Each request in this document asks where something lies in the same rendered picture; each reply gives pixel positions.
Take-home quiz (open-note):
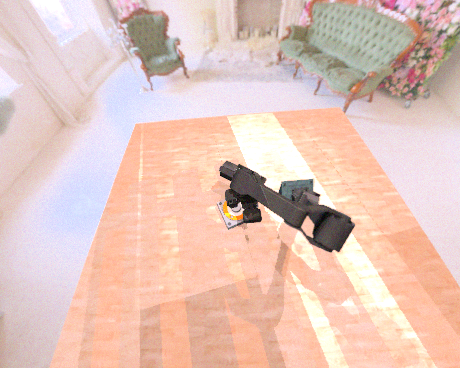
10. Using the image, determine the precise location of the orange round plate with tab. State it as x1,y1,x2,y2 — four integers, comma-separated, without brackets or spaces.
223,201,245,221

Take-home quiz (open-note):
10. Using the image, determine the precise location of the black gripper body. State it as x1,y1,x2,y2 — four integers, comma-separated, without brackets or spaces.
243,196,262,224

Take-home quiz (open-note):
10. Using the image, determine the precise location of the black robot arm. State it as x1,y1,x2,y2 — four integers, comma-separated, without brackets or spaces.
219,161,356,253

